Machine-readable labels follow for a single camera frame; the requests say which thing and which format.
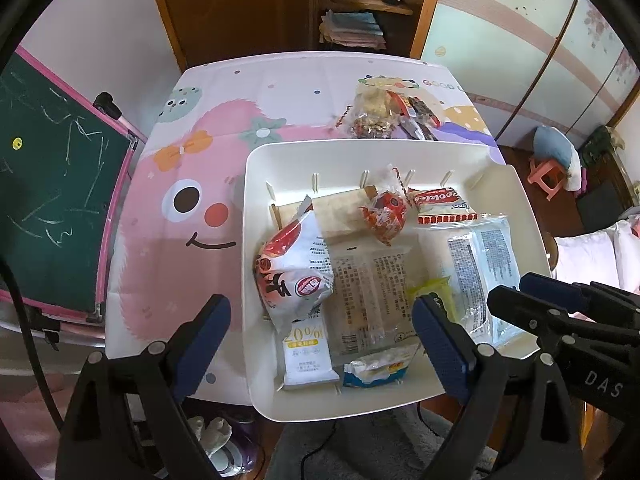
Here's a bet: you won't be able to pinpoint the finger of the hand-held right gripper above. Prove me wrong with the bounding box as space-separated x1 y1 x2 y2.
520 272 640 313
487 284 591 352

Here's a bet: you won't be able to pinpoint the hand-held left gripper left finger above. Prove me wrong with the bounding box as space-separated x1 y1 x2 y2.
55 294 233 480

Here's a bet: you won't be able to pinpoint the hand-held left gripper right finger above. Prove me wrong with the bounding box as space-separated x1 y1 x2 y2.
411 294 586 480

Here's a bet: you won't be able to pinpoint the translucent printed snack packet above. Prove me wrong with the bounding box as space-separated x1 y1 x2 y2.
327 240 423 361

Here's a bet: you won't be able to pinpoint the white plastic tray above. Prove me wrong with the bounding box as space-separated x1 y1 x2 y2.
239 141 554 423

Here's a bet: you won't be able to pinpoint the white bed pillow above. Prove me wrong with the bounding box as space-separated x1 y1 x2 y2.
552 215 640 296

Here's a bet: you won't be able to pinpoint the clear snack packet blue edges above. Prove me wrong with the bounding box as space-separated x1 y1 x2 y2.
417 215 524 346

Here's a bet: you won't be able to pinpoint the blue white snack packet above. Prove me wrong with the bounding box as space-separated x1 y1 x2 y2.
342 345 419 390

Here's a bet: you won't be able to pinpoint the dark panel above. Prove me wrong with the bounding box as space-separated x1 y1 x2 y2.
575 180 627 234

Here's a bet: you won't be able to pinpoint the white snack packet yellow label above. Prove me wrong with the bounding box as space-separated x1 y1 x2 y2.
281 325 341 389

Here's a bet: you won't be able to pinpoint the pink plastic stool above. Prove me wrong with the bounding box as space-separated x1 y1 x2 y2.
529 157 569 204

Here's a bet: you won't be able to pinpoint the red white snack bag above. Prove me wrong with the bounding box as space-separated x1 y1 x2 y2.
254 195 335 334

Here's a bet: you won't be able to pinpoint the grey fluffy rug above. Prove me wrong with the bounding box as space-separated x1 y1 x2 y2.
265 402 501 480

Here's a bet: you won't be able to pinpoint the red white pie packet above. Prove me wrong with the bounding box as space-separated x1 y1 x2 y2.
407 186 479 226

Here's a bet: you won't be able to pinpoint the small pink stool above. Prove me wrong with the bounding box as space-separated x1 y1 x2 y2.
532 125 584 192

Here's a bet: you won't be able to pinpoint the small red snack packet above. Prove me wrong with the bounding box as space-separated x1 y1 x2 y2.
359 165 412 247

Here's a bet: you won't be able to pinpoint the dark green bag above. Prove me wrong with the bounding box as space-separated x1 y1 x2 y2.
577 125 627 196

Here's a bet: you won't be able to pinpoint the grey snack packet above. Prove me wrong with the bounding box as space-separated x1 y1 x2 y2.
397 117 439 142

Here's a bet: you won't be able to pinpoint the dark snack packet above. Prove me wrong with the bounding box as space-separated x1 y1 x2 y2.
407 97 444 129

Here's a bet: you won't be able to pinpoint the pastel wardrobe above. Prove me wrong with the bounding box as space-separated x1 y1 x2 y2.
420 0 640 150

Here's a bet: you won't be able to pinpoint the clear dark nut packet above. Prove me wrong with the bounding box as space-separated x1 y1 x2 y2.
336 105 401 140

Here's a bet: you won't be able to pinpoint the red stick snack packet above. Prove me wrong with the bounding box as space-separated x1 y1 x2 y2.
387 91 416 116

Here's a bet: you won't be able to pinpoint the clear pale cracker packet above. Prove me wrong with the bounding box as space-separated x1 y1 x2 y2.
350 87 396 121

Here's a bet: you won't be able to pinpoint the black easel knob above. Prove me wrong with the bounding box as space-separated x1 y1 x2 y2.
94 92 122 120

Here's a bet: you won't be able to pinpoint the wooden shelf unit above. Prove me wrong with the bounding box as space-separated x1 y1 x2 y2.
310 0 449 59

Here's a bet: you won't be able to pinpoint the folded clothes pile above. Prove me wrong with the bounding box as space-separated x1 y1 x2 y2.
319 9 389 50

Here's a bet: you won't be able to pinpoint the wooden door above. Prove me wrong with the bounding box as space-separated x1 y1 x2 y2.
145 0 321 70

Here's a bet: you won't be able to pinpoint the black cable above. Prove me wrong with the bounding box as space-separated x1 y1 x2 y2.
299 420 341 480

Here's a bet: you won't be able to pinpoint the green chalkboard pink frame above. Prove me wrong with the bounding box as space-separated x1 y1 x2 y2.
0 46 149 327

